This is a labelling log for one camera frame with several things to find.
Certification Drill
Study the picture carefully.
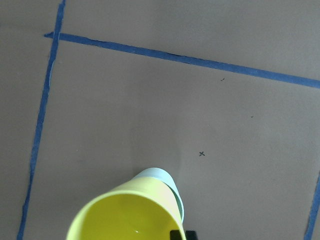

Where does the yellow plastic cup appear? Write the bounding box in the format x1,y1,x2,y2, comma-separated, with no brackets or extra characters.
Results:
66,177,185,240

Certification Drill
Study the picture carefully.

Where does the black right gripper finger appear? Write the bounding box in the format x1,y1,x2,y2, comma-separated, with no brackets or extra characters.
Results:
169,230,197,240

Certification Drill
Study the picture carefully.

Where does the light green plastic cup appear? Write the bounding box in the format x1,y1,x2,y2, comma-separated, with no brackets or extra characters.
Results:
133,167,185,223

